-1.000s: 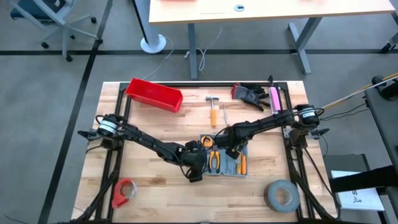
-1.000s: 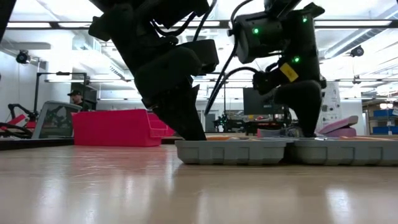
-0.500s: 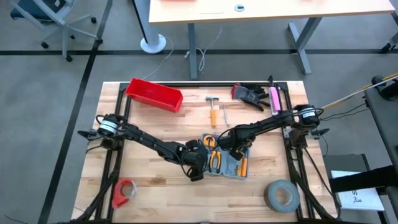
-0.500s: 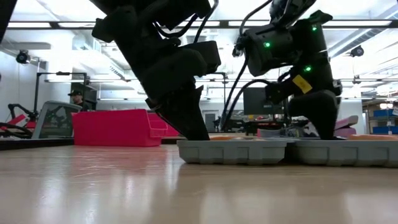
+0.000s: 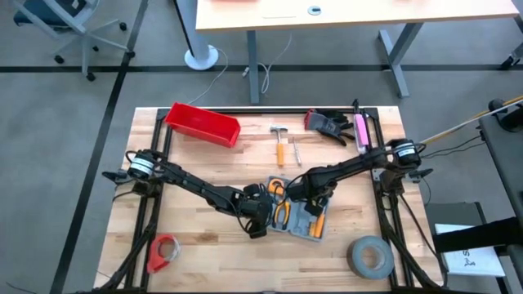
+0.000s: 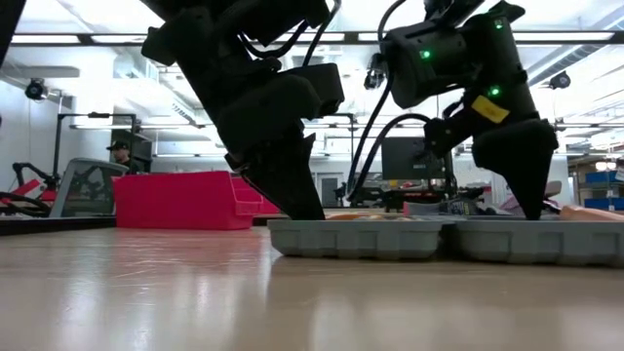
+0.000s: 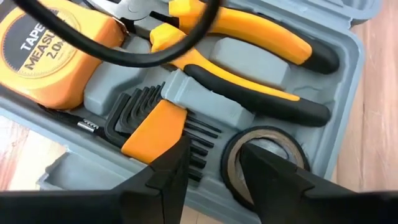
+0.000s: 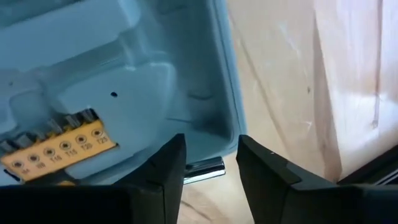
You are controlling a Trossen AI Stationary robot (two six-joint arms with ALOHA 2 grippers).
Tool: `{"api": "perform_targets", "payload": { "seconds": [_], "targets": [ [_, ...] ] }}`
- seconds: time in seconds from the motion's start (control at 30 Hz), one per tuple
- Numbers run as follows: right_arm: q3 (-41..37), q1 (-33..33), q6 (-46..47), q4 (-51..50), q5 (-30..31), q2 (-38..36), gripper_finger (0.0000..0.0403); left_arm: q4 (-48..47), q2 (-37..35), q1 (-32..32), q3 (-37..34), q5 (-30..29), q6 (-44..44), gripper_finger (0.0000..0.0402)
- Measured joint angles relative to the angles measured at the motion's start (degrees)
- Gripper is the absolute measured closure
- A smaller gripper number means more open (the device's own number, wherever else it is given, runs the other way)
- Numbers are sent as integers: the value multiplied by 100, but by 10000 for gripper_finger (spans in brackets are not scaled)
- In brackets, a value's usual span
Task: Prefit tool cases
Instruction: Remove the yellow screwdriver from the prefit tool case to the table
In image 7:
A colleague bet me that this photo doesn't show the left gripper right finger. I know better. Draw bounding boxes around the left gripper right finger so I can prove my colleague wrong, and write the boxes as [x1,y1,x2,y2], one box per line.
[239,142,398,224]

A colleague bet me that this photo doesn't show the yellow black handled pliers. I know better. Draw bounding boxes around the yellow black handled pliers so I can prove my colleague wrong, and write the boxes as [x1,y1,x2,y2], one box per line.
[90,0,340,128]

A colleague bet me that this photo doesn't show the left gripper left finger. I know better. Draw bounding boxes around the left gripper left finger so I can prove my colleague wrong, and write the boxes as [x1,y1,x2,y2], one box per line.
[0,135,191,224]

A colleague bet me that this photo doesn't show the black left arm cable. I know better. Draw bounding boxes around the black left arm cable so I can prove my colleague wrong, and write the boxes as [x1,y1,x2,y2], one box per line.
[11,0,222,68]

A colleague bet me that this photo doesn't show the hex key set orange holder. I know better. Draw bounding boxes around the hex key set orange holder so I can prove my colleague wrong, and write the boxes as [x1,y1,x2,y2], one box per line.
[104,82,223,183]

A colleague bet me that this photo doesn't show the grey plastic tool case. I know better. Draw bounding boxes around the grey plastic tool case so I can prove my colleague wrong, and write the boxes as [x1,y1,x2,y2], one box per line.
[0,0,384,224]

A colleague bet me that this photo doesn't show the orange tape measure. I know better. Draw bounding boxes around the orange tape measure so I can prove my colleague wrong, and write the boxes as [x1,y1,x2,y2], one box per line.
[0,0,126,138]

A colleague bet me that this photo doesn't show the black electrical tape roll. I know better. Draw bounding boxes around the black electrical tape roll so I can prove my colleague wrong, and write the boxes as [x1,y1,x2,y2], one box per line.
[220,125,311,213]

